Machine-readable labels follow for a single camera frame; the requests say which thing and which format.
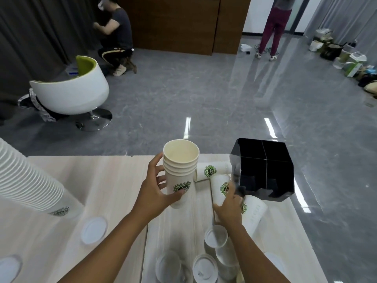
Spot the person's left hand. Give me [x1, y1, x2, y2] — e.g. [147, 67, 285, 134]
[133, 152, 192, 227]

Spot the person's right hand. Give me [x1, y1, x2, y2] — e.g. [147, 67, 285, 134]
[212, 180, 245, 231]

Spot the white paper cup green logo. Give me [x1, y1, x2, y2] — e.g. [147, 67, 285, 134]
[241, 195, 269, 237]
[210, 173, 236, 207]
[193, 161, 233, 183]

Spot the nested stack of paper cups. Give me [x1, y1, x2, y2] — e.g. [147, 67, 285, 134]
[163, 140, 200, 209]

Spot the person's right forearm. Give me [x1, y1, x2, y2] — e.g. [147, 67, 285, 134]
[216, 222, 293, 283]

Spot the person's left forearm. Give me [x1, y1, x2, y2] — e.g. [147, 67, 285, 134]
[57, 208, 154, 283]

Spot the black divided organizer box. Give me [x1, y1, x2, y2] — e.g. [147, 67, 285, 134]
[229, 138, 295, 202]

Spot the small wooden stool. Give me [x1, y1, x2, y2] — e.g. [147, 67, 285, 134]
[125, 54, 138, 74]

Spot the white and green tub chair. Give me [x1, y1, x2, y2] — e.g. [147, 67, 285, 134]
[29, 55, 113, 132]

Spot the tall sleeve of paper cups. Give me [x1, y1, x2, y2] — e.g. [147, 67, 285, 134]
[0, 137, 85, 220]

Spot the black and white patterned bag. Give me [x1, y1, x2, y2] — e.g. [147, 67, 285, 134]
[18, 88, 61, 123]

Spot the brown wooden cabinet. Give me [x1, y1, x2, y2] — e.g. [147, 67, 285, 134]
[117, 0, 253, 56]

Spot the pile of bags and containers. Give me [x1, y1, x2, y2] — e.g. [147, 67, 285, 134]
[308, 28, 377, 99]

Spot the dark grey curtain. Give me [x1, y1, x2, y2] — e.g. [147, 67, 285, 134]
[0, 0, 102, 125]

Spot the light grey curtain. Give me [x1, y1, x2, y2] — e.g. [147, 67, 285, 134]
[305, 0, 377, 56]

